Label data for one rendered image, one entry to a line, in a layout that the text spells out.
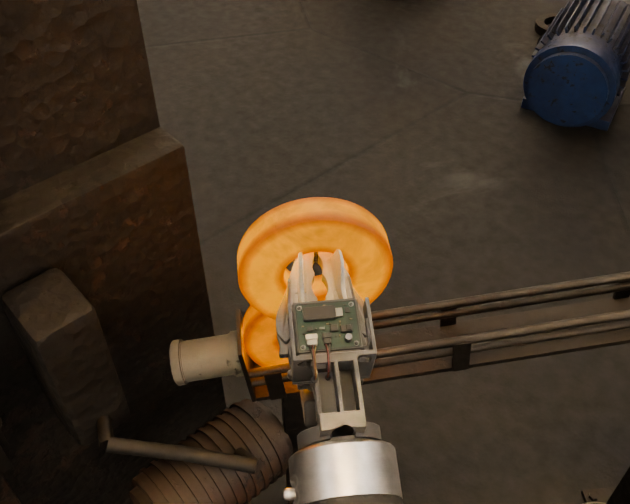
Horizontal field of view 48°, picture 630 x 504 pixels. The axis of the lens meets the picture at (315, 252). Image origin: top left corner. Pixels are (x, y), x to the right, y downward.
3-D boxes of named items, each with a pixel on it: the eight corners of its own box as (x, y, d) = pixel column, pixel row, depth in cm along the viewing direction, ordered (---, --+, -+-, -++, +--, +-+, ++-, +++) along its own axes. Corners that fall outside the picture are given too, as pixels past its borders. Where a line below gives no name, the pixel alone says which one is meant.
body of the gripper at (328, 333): (371, 289, 62) (392, 427, 56) (362, 327, 69) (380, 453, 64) (282, 296, 61) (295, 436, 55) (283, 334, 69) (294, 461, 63)
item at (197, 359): (180, 357, 98) (169, 331, 94) (245, 347, 98) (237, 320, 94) (179, 395, 94) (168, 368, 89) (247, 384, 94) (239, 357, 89)
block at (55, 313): (46, 401, 102) (-8, 289, 85) (96, 370, 105) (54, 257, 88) (83, 453, 96) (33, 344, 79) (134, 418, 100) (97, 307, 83)
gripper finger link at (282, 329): (321, 278, 69) (331, 363, 65) (320, 286, 70) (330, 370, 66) (272, 281, 68) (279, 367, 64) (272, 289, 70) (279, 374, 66)
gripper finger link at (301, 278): (315, 212, 67) (326, 301, 63) (313, 243, 73) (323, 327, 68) (282, 215, 67) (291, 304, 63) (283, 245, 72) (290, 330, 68)
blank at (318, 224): (224, 208, 69) (225, 232, 66) (384, 184, 69) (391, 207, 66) (250, 312, 80) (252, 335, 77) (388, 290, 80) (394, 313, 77)
